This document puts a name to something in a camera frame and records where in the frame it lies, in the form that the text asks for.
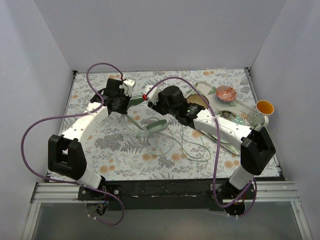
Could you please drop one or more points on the mint green plate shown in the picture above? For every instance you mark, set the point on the mint green plate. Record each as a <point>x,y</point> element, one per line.
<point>230,116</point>

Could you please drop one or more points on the red patterned small bowl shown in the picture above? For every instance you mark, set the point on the red patterned small bowl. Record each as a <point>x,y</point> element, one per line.
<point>225,94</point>

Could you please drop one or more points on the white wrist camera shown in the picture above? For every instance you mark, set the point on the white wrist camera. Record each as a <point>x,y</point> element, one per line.
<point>128,86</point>
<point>151,95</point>

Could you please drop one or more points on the aluminium frame rail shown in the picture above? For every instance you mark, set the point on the aluminium frame rail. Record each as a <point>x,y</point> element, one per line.
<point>47,193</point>

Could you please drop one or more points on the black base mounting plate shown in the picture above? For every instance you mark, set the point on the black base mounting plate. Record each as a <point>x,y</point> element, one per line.
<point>173,194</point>

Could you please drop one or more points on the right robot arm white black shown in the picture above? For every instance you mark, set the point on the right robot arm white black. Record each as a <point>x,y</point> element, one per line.
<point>254,143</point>

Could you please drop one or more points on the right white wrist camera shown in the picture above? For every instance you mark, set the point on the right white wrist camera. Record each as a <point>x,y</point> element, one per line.
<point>151,95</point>

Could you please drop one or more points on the white mug orange inside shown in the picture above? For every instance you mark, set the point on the white mug orange inside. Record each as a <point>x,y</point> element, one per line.
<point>259,115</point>

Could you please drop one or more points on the floral table mat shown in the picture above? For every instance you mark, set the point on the floral table mat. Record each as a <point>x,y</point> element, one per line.
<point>115,150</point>

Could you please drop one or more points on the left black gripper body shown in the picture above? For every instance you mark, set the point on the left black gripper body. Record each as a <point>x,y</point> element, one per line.
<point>124,104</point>

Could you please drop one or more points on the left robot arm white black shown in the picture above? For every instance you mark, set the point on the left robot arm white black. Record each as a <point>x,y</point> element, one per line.
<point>66,156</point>

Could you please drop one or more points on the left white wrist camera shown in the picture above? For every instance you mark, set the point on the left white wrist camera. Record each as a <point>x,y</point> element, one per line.
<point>128,86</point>

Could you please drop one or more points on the floral serving tray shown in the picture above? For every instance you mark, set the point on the floral serving tray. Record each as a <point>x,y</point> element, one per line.
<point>238,107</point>

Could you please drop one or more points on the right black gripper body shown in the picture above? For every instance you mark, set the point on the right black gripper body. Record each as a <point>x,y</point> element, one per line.
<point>155,105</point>

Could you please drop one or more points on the mint green headphones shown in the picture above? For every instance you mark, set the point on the mint green headphones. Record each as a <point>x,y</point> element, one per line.
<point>159,125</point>

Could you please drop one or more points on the tan ceramic bowl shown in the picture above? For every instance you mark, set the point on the tan ceramic bowl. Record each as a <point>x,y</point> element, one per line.
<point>196,99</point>

